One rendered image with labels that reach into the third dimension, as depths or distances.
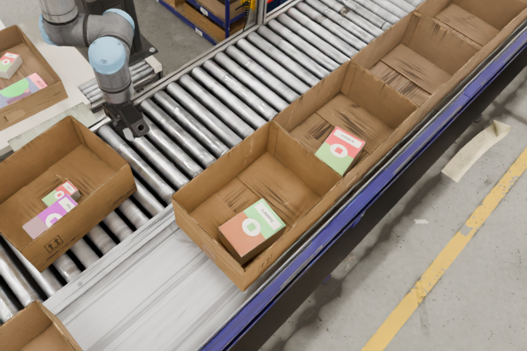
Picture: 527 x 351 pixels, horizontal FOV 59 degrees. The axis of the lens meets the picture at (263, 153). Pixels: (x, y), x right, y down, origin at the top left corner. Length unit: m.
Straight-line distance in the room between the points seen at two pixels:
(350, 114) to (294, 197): 0.40
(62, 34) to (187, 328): 0.85
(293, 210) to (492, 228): 1.52
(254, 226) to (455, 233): 1.51
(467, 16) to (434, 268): 1.20
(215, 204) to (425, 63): 1.02
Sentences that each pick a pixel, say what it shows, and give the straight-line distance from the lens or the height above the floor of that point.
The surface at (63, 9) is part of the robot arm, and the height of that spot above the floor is 1.36.
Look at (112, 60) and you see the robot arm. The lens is 1.24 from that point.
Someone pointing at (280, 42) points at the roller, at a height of 0.75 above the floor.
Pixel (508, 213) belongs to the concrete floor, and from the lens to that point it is 2.84.
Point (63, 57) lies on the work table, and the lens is 2.11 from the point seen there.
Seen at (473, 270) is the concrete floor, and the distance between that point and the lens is 2.59.
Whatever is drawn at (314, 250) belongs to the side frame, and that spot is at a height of 0.91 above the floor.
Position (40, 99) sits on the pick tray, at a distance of 1.90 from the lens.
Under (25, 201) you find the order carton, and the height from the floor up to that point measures 0.76.
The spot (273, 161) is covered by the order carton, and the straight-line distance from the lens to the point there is 1.52.
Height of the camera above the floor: 2.16
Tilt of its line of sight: 56 degrees down
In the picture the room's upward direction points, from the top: 7 degrees clockwise
